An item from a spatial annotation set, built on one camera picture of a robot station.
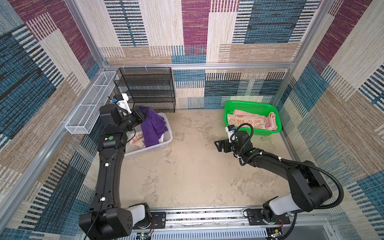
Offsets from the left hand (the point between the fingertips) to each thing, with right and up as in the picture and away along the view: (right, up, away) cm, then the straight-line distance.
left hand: (149, 105), depth 68 cm
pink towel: (+72, -5, +35) cm, 80 cm away
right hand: (+37, -20, +22) cm, 47 cm away
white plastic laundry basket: (-18, -24, +22) cm, 37 cm away
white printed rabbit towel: (-15, -18, +26) cm, 35 cm away
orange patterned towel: (+51, -6, +40) cm, 65 cm away
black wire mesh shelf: (-15, +19, +40) cm, 46 cm away
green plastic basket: (+72, +3, +43) cm, 84 cm away
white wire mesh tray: (-31, -5, +3) cm, 31 cm away
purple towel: (-1, -10, +11) cm, 15 cm away
